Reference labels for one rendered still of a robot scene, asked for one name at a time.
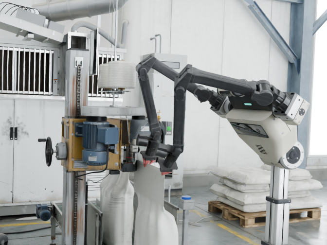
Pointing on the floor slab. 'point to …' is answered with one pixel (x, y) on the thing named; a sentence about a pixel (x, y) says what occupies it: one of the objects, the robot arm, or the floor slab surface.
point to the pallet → (245, 220)
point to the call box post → (185, 227)
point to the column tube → (71, 96)
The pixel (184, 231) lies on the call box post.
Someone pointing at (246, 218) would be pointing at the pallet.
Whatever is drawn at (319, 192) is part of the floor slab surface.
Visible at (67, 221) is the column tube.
